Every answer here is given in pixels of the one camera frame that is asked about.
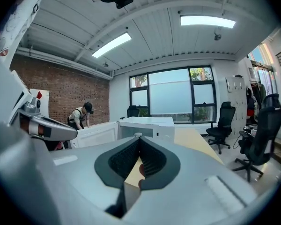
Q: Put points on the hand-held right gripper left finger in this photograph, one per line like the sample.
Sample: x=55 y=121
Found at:
x=68 y=186

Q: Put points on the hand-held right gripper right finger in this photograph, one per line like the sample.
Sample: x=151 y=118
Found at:
x=189 y=191

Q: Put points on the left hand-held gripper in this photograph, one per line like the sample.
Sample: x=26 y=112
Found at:
x=25 y=107

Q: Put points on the white microwave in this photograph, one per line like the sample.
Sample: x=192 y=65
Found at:
x=154 y=123

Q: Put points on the person's right hand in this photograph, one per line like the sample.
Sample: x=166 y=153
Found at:
x=142 y=170

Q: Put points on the white board with red sticker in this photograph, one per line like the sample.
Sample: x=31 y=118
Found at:
x=44 y=107

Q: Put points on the black office chair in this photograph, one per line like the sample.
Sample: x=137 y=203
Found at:
x=132 y=111
x=262 y=137
x=222 y=123

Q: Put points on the large black-framed window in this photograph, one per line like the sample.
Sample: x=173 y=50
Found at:
x=171 y=95

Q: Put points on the rectangular ceiling light panel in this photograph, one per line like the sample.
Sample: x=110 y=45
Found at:
x=207 y=21
x=112 y=44

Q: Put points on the white locker cabinet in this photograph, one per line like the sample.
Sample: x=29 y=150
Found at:
x=236 y=95

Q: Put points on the clothes rack with garments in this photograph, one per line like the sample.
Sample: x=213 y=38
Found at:
x=254 y=99

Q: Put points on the glass entrance door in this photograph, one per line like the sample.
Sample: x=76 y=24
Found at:
x=263 y=76

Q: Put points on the wall-mounted fan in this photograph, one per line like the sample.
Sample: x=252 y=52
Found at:
x=217 y=35

